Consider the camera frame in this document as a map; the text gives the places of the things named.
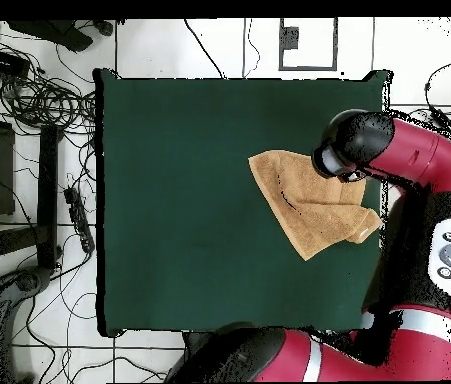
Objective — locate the orange terry towel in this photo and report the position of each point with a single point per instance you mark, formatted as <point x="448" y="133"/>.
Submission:
<point x="309" y="208"/>

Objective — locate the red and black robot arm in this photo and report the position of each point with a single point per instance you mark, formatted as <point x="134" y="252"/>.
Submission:
<point x="389" y="352"/>

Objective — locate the dark green table cloth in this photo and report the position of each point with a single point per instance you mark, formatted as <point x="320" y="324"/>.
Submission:
<point x="189" y="200"/>

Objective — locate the long black power strip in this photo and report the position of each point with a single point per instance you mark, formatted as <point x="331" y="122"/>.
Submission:
<point x="79" y="220"/>

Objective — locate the black rolling chair base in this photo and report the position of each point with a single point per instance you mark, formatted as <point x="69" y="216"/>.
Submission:
<point x="65" y="36"/>

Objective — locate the black adapter box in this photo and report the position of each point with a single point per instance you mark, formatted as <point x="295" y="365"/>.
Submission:
<point x="3" y="62"/>

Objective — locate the grey chair base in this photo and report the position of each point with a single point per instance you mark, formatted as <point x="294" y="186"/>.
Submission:
<point x="5" y="320"/>

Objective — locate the grey square frame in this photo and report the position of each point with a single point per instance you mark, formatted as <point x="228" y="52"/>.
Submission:
<point x="308" y="68"/>

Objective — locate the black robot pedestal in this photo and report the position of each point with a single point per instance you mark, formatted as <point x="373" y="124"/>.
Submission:
<point x="195" y="344"/>

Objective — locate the black metal frame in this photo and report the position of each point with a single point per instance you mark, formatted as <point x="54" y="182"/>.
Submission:
<point x="47" y="192"/>

